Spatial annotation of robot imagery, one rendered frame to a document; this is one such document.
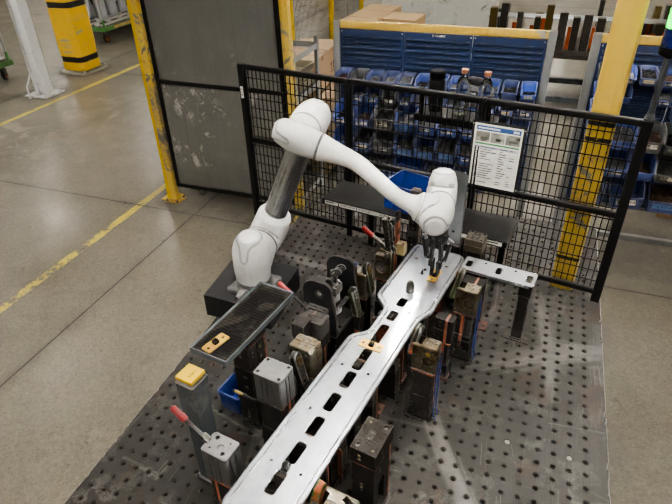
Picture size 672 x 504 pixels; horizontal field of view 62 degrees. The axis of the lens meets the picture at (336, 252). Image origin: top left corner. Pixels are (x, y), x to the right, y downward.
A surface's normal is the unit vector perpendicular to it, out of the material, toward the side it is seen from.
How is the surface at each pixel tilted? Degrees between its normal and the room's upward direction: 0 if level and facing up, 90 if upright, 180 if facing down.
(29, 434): 0
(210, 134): 90
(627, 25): 90
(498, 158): 90
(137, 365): 0
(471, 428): 0
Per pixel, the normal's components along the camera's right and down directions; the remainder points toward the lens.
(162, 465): -0.02, -0.83
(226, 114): -0.34, 0.51
